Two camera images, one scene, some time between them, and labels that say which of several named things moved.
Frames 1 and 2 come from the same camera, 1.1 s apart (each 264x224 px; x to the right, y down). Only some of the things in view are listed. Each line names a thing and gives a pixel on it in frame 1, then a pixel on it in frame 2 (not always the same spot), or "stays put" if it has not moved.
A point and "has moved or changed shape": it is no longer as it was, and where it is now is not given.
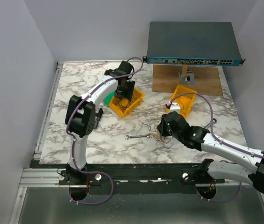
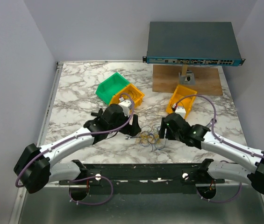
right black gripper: (161, 126) stays put
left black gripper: (128, 94) to (132, 129)
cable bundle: (157, 134) has moved or changed shape
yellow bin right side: (185, 101) stays put
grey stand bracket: (189, 79) stays put
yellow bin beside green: (124, 107) stays put
